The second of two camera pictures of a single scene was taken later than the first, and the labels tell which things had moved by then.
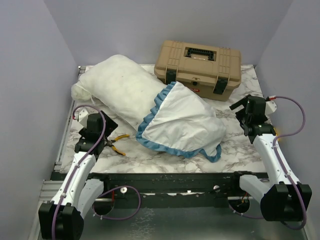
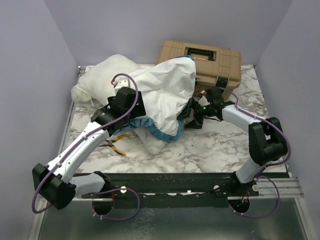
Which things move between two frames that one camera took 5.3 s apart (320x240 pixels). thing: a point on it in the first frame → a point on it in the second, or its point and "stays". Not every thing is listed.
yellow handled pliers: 110,142 stays
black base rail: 173,190 stays
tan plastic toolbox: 214,71 stays
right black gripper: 240,113 → 196,123
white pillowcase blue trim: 182,122 → 168,85
